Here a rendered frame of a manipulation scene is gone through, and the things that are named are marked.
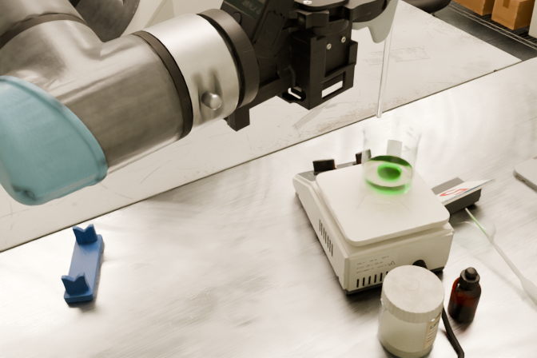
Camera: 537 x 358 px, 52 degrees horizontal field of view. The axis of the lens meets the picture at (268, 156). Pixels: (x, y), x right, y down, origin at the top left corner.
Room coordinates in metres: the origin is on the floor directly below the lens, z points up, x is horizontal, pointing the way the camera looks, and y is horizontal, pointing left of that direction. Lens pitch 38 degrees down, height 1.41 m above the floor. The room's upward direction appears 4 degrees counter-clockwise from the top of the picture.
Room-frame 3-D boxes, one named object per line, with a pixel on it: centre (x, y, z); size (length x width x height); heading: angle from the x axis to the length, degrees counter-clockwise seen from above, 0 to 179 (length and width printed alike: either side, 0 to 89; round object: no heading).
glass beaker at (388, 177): (0.47, -0.14, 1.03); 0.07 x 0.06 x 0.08; 17
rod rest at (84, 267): (0.46, 0.24, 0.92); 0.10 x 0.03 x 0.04; 5
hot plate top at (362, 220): (0.46, -0.12, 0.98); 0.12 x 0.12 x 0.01; 13
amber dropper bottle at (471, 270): (0.36, -0.20, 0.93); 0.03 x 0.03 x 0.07
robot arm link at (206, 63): (0.33, 0.05, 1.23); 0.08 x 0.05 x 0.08; 39
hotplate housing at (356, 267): (0.49, -0.12, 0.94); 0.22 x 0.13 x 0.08; 13
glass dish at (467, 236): (0.47, -0.24, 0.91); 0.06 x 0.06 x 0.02
